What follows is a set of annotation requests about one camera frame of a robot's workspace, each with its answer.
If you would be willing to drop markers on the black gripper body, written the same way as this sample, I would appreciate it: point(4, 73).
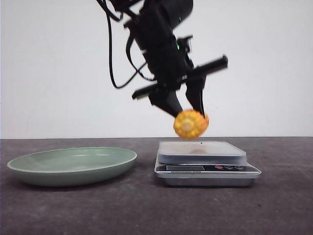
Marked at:
point(171, 66)

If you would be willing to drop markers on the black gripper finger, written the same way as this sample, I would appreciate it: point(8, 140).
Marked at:
point(166, 100)
point(194, 94)

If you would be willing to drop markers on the yellow corn cob piece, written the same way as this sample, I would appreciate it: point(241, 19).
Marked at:
point(190, 124)

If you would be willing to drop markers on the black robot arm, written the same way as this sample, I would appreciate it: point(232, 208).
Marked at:
point(153, 26)

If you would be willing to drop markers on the silver digital kitchen scale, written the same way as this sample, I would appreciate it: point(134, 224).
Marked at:
point(204, 164)

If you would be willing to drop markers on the green oval plate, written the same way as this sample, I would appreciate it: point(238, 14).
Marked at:
point(72, 166)

